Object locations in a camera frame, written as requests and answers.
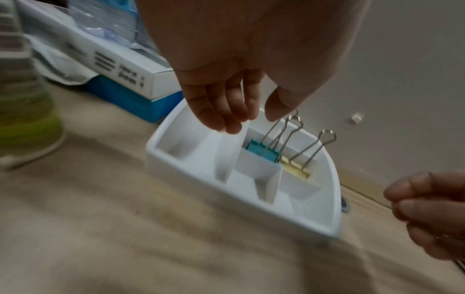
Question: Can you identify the person's right hand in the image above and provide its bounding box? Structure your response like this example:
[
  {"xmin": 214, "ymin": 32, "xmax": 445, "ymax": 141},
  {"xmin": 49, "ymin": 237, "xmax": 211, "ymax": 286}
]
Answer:
[{"xmin": 383, "ymin": 171, "xmax": 465, "ymax": 262}]

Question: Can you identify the person's left hand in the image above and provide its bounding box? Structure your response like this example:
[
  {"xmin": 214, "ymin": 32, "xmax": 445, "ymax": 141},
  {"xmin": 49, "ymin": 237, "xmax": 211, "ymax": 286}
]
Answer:
[{"xmin": 135, "ymin": 0, "xmax": 371, "ymax": 135}]

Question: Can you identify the large blue binder clip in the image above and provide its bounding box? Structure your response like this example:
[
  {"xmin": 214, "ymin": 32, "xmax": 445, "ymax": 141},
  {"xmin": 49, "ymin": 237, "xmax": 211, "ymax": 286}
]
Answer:
[{"xmin": 246, "ymin": 110, "xmax": 305, "ymax": 165}]

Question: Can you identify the large yellow binder clip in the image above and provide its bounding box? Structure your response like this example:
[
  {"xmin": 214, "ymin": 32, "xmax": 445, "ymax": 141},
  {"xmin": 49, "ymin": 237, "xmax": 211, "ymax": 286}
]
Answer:
[{"xmin": 278, "ymin": 129, "xmax": 338, "ymax": 180}]

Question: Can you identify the white desk organizer tray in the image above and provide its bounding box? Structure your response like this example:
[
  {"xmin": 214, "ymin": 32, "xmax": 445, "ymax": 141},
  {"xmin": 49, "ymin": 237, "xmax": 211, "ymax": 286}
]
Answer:
[{"xmin": 145, "ymin": 97, "xmax": 344, "ymax": 239}]

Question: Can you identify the blue flat box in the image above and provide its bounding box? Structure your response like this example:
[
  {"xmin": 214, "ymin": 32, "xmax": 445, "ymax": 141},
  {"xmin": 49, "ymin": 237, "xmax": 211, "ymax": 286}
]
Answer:
[{"xmin": 85, "ymin": 75, "xmax": 185, "ymax": 124}]

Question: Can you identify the white printed carton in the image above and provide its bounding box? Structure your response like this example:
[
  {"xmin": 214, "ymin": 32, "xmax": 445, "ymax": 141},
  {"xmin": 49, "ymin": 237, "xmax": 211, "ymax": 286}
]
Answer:
[{"xmin": 15, "ymin": 0, "xmax": 174, "ymax": 99}]

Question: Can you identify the clear purple-capped water bottle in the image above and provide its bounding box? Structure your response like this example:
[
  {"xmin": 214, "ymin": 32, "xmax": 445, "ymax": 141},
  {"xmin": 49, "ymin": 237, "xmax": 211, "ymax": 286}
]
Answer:
[{"xmin": 68, "ymin": 0, "xmax": 163, "ymax": 60}]

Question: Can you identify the clear plastic bag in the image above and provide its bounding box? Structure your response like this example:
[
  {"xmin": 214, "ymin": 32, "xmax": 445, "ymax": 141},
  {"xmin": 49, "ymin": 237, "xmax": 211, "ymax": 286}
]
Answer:
[{"xmin": 25, "ymin": 34, "xmax": 100, "ymax": 86}]

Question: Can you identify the green drink bottle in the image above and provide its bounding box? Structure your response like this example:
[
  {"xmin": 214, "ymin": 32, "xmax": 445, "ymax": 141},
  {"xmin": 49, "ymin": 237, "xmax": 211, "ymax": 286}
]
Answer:
[{"xmin": 0, "ymin": 0, "xmax": 67, "ymax": 169}]

